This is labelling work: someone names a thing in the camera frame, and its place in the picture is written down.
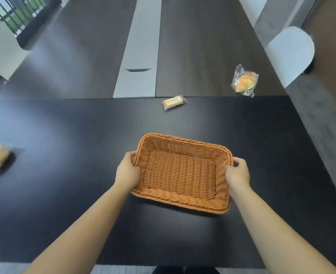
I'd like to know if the small wrapped snack bar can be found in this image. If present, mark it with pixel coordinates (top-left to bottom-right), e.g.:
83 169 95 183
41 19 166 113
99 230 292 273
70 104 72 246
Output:
161 95 187 112

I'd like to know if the black window railing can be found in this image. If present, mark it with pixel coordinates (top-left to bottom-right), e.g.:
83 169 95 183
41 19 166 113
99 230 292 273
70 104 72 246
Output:
0 0 60 37

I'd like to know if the person's right forearm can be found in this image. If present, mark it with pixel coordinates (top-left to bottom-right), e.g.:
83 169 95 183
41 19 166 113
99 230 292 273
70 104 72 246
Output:
230 183 336 274

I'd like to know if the bread bun in clear bag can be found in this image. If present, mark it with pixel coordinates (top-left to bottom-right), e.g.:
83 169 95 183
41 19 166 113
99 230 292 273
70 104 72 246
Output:
232 64 259 98

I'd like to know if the grey table cable cover strip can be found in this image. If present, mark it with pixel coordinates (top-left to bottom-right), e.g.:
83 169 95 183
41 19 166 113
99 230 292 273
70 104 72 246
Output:
113 0 163 98

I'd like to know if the person's left hand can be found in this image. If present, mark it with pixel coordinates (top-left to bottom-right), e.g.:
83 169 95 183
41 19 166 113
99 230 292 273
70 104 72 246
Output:
114 151 142 194

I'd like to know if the person's right hand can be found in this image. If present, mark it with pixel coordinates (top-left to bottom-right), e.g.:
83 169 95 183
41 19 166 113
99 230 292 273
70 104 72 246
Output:
225 157 251 192

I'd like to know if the person's left forearm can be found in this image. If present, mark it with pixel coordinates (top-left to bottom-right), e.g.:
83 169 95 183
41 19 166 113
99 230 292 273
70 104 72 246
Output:
22 183 132 274

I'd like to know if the brown wicker basket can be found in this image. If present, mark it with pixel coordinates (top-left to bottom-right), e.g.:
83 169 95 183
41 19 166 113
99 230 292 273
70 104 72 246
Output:
130 133 234 215

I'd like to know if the white chair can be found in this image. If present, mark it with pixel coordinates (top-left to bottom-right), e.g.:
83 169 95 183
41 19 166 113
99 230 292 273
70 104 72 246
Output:
265 26 315 89
0 11 31 81

